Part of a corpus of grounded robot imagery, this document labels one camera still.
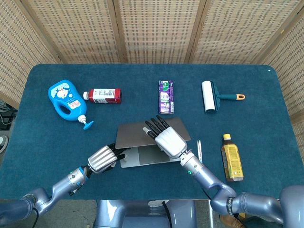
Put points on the woven bamboo screen panel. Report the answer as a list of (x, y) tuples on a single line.
[(289, 66), (14, 47), (158, 28), (240, 28), (76, 28)]

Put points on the blue table cloth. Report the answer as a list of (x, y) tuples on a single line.
[(71, 140)]

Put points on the red drink bottle white cap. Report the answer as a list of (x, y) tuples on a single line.
[(104, 95)]

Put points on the brown shoe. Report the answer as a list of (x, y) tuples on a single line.
[(229, 219)]

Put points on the grey sneaker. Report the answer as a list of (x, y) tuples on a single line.
[(2, 143)]

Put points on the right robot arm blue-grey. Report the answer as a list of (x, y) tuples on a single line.
[(213, 183)]

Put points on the purple toothpaste box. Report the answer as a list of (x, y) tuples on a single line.
[(166, 97)]

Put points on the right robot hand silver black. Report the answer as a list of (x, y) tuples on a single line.
[(169, 140)]

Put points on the silver laptop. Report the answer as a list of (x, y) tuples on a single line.
[(133, 135)]

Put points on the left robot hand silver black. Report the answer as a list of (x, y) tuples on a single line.
[(102, 160)]

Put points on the blue detergent pump bottle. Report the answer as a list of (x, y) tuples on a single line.
[(65, 99)]

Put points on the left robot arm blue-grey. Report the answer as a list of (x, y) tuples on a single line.
[(59, 185)]

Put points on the tea bottle yellow label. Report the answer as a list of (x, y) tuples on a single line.
[(231, 159)]

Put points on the robot torso blue-grey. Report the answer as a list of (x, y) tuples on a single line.
[(142, 215)]

